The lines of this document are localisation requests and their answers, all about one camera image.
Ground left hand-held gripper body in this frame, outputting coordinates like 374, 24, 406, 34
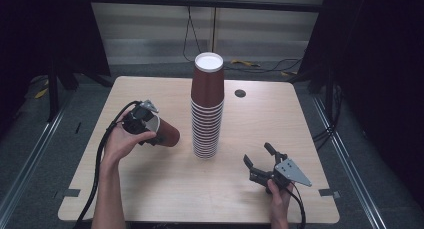
121, 99, 160, 135

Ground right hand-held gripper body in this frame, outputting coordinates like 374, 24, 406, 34
265, 157, 313, 194

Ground single brown paper cup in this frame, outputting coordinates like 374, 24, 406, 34
145, 114, 181, 148

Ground stack of brown paper cups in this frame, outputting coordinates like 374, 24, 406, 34
190, 51, 226, 160

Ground person's left hand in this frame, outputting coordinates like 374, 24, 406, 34
101, 110, 157, 167

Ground person's right hand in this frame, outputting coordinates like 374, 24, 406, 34
267, 178, 295, 219

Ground grey tape piece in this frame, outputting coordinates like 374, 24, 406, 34
54, 188, 82, 199
317, 188, 341, 200

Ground black metal stand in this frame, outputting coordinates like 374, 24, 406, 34
45, 57, 113, 123
294, 63, 338, 123

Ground yellow item on floor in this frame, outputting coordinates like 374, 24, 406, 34
230, 58, 261, 69

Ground yellow floor tape strip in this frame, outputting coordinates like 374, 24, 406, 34
33, 78, 50, 100

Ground black horizontal bar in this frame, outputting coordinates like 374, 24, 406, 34
87, 0, 324, 14

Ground dark curtain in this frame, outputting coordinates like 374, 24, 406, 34
297, 0, 424, 201
0, 0, 112, 142

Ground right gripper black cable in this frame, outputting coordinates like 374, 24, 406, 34
285, 181, 307, 229

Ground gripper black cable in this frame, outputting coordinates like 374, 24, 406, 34
72, 100, 142, 229
285, 181, 307, 229

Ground bundle of black cables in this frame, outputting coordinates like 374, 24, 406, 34
312, 84, 345, 152

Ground metal floor rail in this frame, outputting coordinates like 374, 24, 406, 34
311, 95, 388, 229
0, 97, 69, 221

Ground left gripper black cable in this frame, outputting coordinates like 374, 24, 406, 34
72, 100, 142, 229

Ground black floor cables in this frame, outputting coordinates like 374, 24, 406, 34
223, 57, 303, 74

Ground hanging black cable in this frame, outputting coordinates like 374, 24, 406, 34
182, 5, 201, 63

